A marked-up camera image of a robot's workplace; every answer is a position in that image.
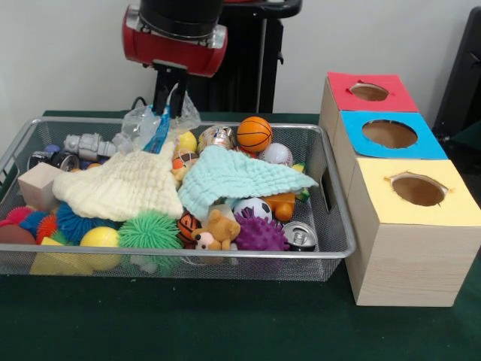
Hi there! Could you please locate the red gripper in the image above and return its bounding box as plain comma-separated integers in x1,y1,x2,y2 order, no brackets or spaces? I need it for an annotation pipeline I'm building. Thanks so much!
122,4,229,120

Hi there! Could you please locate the cream knitted cloth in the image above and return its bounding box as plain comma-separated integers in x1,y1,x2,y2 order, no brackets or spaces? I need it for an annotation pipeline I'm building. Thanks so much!
51,141,184,223

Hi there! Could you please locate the mint green knitted cloth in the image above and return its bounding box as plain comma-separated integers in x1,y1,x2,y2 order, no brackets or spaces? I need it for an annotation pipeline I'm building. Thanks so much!
177,145,319,220

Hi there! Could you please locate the silver mesh bin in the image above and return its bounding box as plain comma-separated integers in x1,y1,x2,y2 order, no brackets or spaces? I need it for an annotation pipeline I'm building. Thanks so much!
0,116,356,285

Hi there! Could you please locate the wooden three-hole box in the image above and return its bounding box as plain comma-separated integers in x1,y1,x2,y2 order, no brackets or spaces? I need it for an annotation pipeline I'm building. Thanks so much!
317,71,481,308

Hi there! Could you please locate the orange toy basketball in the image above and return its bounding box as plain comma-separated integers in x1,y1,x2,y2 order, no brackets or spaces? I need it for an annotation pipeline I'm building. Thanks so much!
236,116,274,153

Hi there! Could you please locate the grey toy robot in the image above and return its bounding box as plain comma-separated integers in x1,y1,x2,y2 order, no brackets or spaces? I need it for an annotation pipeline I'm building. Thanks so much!
62,133,118,165

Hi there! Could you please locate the white toy baseball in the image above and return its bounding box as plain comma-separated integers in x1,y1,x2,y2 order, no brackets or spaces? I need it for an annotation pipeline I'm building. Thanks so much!
258,142,293,167

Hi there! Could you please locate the green koosh ball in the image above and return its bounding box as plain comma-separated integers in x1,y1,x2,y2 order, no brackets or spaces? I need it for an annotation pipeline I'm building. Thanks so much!
118,211,183,250

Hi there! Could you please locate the toy soccer ball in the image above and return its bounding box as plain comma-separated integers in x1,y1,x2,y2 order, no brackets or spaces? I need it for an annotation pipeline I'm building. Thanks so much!
232,197,273,223

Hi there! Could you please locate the brown teddy bear plush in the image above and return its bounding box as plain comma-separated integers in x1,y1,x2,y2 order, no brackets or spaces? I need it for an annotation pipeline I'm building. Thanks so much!
191,209,241,251

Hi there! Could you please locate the yellow smooth ball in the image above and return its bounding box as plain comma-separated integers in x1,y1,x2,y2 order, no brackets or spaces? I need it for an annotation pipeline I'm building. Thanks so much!
79,226,121,249

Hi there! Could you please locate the blue koosh ball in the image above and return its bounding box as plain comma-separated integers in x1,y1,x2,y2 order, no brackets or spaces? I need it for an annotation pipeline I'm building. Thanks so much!
56,202,113,244

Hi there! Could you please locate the wooden block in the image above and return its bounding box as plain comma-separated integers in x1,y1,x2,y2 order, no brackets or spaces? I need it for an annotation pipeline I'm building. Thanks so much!
17,162,63,211

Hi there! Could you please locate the purple spiky ball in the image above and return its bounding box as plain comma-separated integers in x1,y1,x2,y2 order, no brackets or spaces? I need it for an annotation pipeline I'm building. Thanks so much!
233,214,289,252

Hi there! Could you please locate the silver drink can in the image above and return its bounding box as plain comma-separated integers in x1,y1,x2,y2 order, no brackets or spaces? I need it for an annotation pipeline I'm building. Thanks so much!
282,220,319,252

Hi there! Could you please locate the dark green table cloth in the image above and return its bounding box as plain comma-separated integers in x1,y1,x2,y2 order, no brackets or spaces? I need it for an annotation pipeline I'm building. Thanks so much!
0,109,481,361

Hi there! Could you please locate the black stand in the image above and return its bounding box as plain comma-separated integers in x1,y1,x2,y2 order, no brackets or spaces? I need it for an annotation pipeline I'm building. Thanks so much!
431,6,481,132

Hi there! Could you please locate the dark green side-table cloth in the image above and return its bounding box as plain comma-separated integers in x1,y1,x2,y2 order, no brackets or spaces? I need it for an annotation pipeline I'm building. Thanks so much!
445,122,481,151

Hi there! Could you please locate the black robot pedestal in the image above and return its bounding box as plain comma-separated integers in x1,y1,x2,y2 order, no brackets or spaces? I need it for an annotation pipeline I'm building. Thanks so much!
187,0,304,113

